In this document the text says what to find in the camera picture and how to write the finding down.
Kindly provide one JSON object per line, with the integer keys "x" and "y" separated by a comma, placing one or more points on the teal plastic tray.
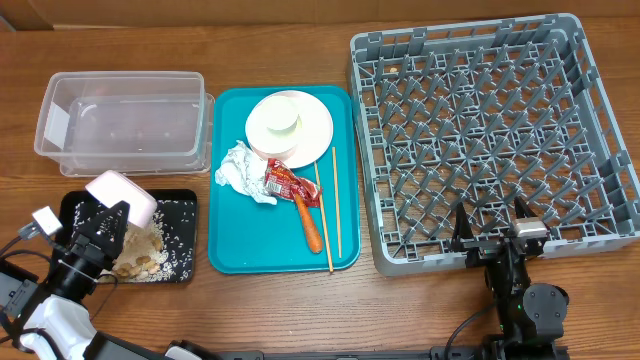
{"x": 246, "y": 237}

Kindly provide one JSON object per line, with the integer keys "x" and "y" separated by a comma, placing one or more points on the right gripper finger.
{"x": 462, "y": 228}
{"x": 522, "y": 209}

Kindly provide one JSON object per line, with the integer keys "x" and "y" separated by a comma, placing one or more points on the clear plastic bin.
{"x": 133, "y": 122}

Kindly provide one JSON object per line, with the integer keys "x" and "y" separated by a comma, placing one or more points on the food scraps and rice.
{"x": 145, "y": 250}

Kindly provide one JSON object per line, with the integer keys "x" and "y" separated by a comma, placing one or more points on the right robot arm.
{"x": 530, "y": 315}

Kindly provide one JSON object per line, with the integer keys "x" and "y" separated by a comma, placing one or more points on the left wooden chopstick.
{"x": 324, "y": 222}

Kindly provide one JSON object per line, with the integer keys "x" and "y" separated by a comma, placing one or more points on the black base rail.
{"x": 435, "y": 353}

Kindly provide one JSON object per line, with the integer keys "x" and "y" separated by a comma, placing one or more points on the white paper cup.
{"x": 281, "y": 114}

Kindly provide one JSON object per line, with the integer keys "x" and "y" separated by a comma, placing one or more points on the red snack wrapper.
{"x": 280, "y": 181}

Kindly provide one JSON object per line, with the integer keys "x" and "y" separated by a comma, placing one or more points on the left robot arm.
{"x": 54, "y": 324}

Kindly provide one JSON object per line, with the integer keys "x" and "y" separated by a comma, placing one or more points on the white tissue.
{"x": 244, "y": 171}

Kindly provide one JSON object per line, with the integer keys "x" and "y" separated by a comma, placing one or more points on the black plastic tray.
{"x": 180, "y": 235}

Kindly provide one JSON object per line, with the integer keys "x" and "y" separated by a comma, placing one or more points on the grey dish rack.
{"x": 480, "y": 114}

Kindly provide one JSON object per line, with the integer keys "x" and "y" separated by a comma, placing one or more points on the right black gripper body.
{"x": 482, "y": 250}

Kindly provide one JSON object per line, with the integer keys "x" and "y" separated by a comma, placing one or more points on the white upturned bowl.
{"x": 266, "y": 141}

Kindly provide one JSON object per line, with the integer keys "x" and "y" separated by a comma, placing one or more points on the orange carrot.
{"x": 313, "y": 238}

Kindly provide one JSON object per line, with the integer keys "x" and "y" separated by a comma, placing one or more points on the large pink plate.
{"x": 316, "y": 134}

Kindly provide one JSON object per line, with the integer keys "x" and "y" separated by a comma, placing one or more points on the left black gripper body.
{"x": 79, "y": 272}

